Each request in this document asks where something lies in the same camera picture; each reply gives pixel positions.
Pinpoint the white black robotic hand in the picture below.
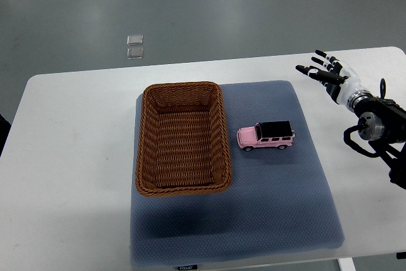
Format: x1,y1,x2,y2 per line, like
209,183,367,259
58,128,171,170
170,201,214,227
296,50,372,112

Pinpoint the pink toy car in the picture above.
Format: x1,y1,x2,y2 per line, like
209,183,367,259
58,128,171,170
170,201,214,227
237,121,296,152

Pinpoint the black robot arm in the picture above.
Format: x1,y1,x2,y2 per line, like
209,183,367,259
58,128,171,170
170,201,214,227
343,79,405,188

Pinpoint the brown wicker basket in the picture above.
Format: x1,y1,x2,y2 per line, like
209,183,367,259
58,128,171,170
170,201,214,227
134,81,232,197

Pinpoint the blue grey fabric mat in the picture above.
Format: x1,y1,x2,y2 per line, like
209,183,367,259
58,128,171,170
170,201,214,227
130,81,344,268

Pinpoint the white table leg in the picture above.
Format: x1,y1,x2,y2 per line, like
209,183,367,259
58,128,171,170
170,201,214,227
337,258,356,271

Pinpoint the upper metal floor plate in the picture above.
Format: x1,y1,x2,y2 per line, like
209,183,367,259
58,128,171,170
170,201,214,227
127,34,143,46

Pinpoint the dark object at left edge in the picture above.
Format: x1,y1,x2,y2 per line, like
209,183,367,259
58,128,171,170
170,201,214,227
0,115,11,154

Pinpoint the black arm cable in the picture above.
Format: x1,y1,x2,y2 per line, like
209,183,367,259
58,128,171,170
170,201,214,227
342,124,390,159

